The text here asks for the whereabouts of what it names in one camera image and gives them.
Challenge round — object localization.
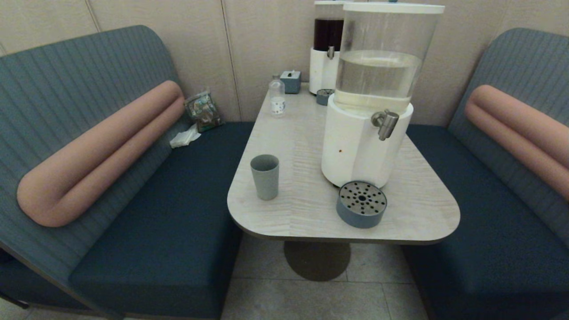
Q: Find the grey plastic cup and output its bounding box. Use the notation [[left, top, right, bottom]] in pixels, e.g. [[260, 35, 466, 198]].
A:
[[250, 154, 280, 201]]

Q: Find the steel water dispenser tap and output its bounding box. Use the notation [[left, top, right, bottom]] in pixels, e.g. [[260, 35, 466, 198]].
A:
[[371, 109, 400, 141]]

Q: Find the clear plastic bottle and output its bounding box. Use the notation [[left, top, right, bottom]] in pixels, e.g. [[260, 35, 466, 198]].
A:
[[268, 74, 286, 118]]

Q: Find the clear water dispenser white base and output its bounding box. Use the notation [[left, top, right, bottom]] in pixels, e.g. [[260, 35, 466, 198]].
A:
[[321, 2, 445, 189]]

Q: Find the blue-grey tissue box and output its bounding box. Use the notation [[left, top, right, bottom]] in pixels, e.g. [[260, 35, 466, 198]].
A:
[[280, 70, 302, 94]]

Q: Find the printed snack bag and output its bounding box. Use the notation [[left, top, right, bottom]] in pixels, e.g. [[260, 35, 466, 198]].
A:
[[184, 91, 224, 133]]

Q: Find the large blue round drip tray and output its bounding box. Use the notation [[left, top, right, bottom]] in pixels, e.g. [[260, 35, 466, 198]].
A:
[[336, 180, 388, 229]]

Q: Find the dark beverage dispenser white base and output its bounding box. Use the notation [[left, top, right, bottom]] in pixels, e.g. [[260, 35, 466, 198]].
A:
[[309, 0, 345, 96]]

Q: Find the crumpled white tissue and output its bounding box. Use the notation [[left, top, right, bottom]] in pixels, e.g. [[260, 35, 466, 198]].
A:
[[170, 124, 201, 148]]

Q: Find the blue upholstered booth sofa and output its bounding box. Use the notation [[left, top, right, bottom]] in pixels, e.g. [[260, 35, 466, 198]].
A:
[[0, 24, 256, 320], [402, 28, 569, 320]]

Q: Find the pink bolster cushion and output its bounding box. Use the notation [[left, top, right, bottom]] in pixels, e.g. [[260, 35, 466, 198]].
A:
[[16, 80, 185, 228], [465, 84, 569, 201]]

